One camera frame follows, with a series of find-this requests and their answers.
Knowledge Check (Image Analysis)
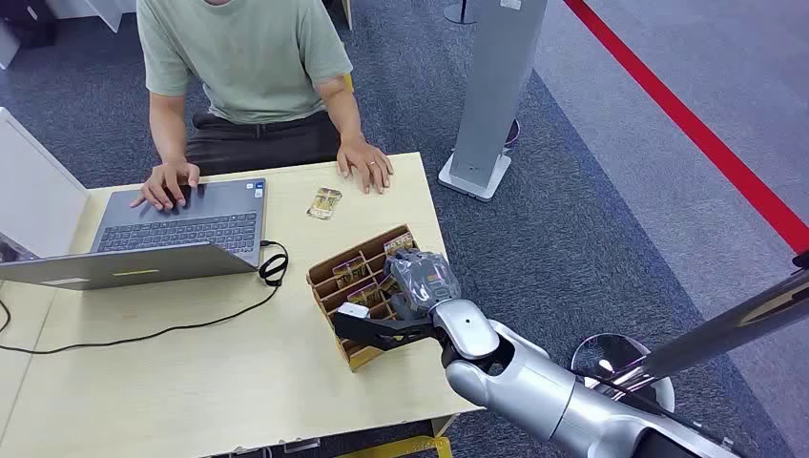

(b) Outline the person's left hand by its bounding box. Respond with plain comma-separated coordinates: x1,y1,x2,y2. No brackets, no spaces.
336,139,394,196

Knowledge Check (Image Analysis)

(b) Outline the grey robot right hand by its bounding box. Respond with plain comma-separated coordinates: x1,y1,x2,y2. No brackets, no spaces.
385,248,463,321

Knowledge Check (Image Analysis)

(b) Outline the person's right hand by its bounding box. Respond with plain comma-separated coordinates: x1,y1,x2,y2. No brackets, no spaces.
131,161,201,213

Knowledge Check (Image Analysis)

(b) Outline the gold patterned card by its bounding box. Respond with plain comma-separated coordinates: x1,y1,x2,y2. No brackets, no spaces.
384,232,415,256
333,256,369,289
306,186,343,221
345,281,382,309

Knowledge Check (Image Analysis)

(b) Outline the brown slotted card holder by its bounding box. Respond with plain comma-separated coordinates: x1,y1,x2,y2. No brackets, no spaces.
306,224,444,373

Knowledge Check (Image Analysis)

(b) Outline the person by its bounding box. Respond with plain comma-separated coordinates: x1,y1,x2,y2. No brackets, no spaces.
129,0,394,213

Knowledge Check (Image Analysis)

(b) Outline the grey laptop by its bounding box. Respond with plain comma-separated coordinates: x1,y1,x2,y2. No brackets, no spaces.
0,177,268,292

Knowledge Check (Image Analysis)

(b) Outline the white partition panel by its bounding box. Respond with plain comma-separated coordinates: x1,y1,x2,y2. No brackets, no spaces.
0,107,92,260

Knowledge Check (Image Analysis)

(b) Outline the grey upright pillar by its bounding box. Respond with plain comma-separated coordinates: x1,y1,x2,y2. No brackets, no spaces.
449,0,550,190

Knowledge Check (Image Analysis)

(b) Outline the grey round stand base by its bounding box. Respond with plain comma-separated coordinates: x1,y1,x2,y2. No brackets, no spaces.
443,0,480,25

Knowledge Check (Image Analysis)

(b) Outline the white furniture panel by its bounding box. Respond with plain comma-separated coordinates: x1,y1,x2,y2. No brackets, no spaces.
45,0,137,32

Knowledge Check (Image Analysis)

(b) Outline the chrome stanchion base disc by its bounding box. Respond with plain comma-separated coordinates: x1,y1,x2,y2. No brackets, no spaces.
570,333,676,415

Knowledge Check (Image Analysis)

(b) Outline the chrome stanchion pole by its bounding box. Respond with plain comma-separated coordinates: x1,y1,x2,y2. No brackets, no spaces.
584,250,809,400

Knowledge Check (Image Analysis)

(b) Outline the white pillar base plate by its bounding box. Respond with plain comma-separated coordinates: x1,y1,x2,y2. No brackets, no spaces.
437,151,512,202

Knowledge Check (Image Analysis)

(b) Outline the black laptop cable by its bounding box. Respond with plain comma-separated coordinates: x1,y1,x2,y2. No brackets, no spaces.
0,239,290,355

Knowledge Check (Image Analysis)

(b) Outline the yellow metal frame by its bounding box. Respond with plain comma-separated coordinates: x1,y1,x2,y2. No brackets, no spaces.
335,436,454,458

